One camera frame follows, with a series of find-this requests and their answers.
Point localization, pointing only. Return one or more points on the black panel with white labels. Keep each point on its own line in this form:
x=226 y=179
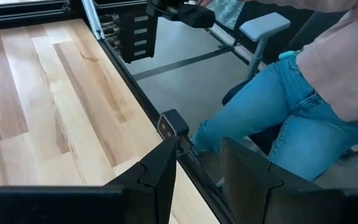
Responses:
x=124 y=40

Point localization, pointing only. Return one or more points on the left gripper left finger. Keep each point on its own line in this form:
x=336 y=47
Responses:
x=73 y=205

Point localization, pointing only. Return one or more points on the black table-level camera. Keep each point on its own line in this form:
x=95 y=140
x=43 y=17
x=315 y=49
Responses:
x=177 y=123

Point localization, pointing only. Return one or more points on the person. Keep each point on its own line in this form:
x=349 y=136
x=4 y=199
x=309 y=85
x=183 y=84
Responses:
x=275 y=102

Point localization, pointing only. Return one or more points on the teal patterned cloth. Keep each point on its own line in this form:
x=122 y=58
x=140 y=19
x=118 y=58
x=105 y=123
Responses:
x=225 y=11

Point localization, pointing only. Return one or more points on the silver aluminium rail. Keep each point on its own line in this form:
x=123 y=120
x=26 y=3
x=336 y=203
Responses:
x=92 y=18

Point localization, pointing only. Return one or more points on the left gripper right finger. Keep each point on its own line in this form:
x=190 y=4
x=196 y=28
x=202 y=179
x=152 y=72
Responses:
x=291 y=205

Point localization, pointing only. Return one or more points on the black aluminium table frame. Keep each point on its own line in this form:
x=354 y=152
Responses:
x=26 y=21

